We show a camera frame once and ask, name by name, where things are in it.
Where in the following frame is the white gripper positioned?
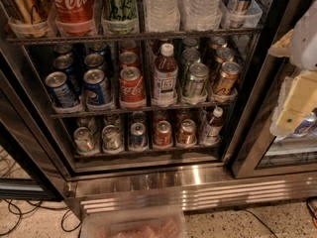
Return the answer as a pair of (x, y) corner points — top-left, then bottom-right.
(267, 29), (317, 138)

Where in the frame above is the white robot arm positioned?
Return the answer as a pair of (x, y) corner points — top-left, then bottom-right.
(268, 1), (317, 137)

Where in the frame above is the blue can behind door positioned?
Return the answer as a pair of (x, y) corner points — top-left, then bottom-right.
(292, 112), (317, 137)

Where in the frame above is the front gold soda can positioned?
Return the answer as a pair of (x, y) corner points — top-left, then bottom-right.
(212, 61), (241, 96)

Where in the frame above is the gold soda can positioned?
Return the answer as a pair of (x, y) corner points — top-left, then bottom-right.
(210, 48), (234, 76)
(206, 36), (227, 57)
(212, 61), (241, 96)

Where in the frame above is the middle gold soda can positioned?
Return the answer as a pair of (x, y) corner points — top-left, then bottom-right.
(210, 48), (234, 76)

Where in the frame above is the rear gold soda can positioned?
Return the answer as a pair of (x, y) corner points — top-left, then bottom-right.
(206, 36), (227, 57)

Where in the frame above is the glass fridge door right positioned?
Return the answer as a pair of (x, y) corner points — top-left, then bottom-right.
(226, 0), (316, 179)

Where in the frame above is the bottom shelf tea bottle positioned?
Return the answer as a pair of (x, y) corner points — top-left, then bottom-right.
(200, 107), (224, 144)

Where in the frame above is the top shelf silver blue can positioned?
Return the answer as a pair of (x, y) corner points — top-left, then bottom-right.
(227, 0), (253, 29)

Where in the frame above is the bottom shelf orange can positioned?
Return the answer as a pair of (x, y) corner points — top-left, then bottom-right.
(177, 119), (196, 145)

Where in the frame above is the brown tea bottle middle shelf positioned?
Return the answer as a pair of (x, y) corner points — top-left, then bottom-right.
(153, 43), (178, 100)

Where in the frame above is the bottom shelf red can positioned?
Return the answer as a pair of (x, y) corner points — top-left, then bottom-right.
(155, 120), (171, 146)

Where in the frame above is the top shelf water bottle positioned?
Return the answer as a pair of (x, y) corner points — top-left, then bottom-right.
(145, 0), (180, 33)

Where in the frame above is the front red Coca-Cola can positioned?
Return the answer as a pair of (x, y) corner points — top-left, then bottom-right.
(119, 66), (145, 103)

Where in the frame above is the red coca-cola can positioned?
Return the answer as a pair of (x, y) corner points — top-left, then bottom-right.
(119, 52), (140, 69)
(119, 66), (145, 103)
(120, 41), (140, 55)

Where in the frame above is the middle red Coca-Cola can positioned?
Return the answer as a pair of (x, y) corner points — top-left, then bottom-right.
(119, 52), (140, 69)

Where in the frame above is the rear red Coca-Cola can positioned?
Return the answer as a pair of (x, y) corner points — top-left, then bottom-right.
(120, 41), (140, 55)

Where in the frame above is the bottom shelf blue can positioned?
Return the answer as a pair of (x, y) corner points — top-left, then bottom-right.
(131, 123), (146, 149)

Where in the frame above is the top shelf green LaCroix can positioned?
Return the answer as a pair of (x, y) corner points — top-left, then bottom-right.
(102, 0), (138, 34)

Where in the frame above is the stainless steel fridge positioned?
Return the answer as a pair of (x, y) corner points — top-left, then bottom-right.
(1, 0), (317, 218)

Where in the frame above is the rear blue Pepsi can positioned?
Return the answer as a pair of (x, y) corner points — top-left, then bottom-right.
(89, 42), (112, 60)

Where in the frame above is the blue pepsi can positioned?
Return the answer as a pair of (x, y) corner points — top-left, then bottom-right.
(83, 69), (112, 105)
(89, 42), (112, 60)
(84, 54), (106, 71)

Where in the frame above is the front blue Pepsi can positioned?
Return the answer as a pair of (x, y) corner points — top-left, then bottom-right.
(83, 69), (112, 105)

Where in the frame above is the middle blue Pepsi can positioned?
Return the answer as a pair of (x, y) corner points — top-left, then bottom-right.
(84, 54), (106, 71)

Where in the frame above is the bottom shelf silver can left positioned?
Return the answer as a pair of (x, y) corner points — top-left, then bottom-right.
(73, 127), (96, 153)

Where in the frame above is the middle left blue can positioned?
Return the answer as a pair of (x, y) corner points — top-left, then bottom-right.
(53, 56), (82, 96)

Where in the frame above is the front left blue can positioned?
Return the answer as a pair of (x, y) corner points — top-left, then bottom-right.
(45, 71), (79, 108)

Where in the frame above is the top shelf Coca-Cola can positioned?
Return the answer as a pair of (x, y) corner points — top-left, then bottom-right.
(52, 0), (95, 36)

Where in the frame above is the rear left blue can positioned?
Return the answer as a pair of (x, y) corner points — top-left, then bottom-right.
(53, 44), (74, 58)

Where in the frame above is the top shelf gold can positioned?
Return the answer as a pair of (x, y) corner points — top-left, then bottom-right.
(1, 0), (52, 38)

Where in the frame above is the clear plastic bin foreground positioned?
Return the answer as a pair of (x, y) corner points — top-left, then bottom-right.
(80, 206), (188, 238)

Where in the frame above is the black floor cable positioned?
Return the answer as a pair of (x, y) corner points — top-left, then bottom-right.
(0, 198), (82, 237)

